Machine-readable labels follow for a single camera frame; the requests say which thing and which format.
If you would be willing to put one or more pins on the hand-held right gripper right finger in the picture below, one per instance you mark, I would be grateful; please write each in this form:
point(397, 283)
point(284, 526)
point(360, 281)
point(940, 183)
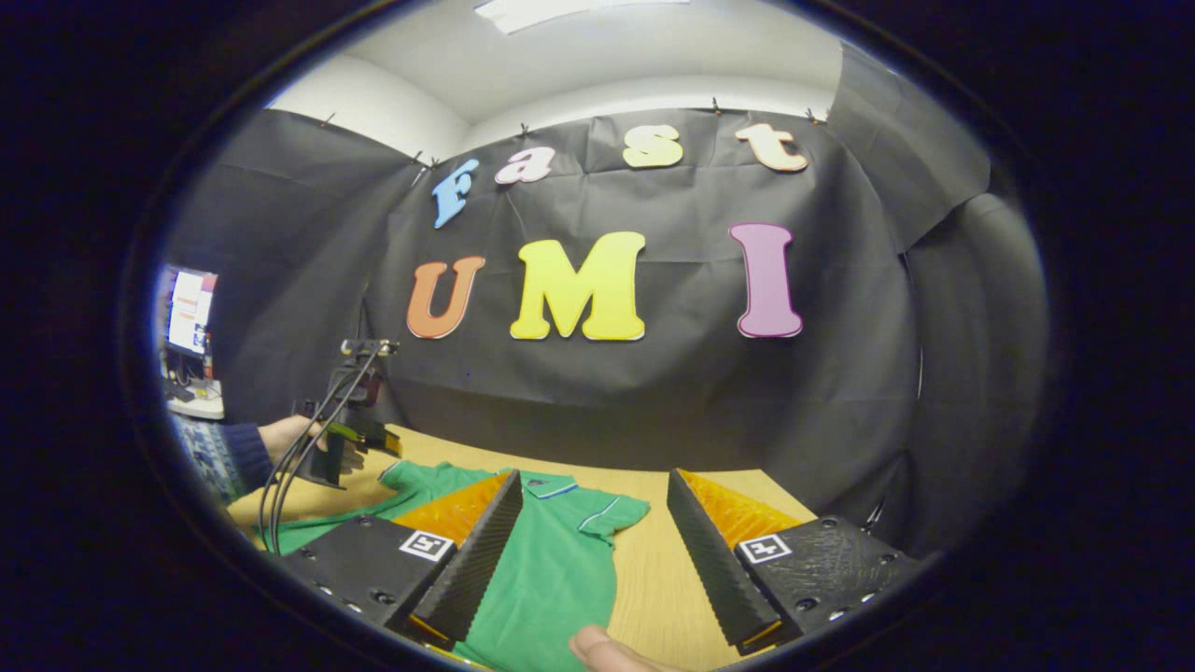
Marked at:
point(714, 569)

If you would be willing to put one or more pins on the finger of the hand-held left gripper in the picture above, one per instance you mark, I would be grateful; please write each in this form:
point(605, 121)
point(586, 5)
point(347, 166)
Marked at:
point(373, 437)

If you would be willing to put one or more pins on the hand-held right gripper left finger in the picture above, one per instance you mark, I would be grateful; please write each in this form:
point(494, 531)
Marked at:
point(476, 569)

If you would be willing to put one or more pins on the green T-shirt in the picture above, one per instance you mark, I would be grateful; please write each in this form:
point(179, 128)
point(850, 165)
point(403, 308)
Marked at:
point(551, 579)

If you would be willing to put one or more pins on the white side desk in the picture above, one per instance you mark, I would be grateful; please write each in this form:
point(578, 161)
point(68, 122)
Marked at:
point(201, 403)

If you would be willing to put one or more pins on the blue patterned cloth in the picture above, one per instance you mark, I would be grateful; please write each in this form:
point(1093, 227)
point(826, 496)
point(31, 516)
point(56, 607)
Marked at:
point(205, 457)

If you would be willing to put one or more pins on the black backdrop cloth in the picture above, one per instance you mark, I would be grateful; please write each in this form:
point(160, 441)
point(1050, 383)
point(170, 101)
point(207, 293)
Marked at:
point(653, 392)

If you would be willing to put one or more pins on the computer monitor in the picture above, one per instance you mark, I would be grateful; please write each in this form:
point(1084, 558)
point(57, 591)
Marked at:
point(189, 313)

